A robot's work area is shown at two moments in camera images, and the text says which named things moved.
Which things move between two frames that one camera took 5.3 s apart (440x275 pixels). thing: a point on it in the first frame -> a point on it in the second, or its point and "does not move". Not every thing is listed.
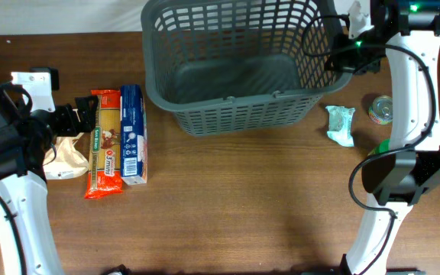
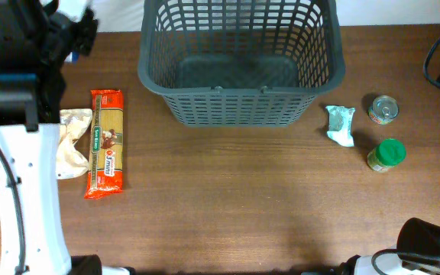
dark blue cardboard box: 133,136 -> 76,56
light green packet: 341,124 does not move
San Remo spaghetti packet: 105,147 does not move
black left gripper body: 61,121 -> 67,34
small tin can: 381,110 does not move
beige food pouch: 63,160 does not move
